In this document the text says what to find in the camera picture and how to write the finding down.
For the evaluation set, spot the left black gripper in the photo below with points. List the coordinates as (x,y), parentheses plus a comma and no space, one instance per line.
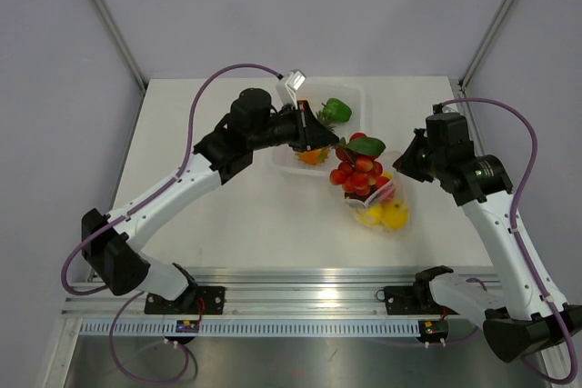
(310,133)

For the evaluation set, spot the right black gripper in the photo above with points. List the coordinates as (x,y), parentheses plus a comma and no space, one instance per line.
(407,158)

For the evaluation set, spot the red lychee bunch with leaves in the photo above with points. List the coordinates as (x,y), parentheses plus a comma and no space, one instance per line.
(358,167)

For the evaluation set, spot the red tomato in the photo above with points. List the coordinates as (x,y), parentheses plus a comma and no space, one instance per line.
(385,189)

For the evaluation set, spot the yellow lemon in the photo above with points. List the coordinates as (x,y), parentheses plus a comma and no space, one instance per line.
(394,215)

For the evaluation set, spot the clear zip top bag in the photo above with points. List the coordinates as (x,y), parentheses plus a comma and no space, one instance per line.
(400,196)

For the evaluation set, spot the yellow bell pepper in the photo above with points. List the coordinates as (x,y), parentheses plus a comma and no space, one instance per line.
(371,216)

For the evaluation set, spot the dark red plum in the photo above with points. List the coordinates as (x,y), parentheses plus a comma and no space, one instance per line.
(354,197)

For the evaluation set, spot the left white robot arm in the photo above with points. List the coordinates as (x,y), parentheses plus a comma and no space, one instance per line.
(114,240)

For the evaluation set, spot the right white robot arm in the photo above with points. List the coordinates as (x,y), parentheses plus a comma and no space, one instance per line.
(533,314)

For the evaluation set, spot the orange spiky horned melon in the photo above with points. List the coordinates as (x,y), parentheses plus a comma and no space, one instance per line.
(314,157)

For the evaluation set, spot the green bell pepper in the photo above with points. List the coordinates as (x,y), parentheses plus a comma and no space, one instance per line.
(335,111)

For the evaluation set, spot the white plastic basket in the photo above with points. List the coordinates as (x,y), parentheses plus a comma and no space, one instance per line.
(285,160)

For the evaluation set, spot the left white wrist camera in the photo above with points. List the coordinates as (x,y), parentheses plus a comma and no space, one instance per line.
(288,85)

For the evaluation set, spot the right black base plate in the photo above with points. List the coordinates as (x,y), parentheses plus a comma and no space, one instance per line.
(401,300)

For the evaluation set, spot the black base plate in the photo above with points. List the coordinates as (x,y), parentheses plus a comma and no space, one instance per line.
(401,300)
(195,300)

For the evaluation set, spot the aluminium mounting rail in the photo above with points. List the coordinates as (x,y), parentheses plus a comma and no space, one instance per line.
(281,294)

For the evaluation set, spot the white slotted cable duct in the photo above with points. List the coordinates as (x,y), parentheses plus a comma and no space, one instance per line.
(253,328)

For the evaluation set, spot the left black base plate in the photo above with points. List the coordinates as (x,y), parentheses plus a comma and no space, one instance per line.
(195,300)

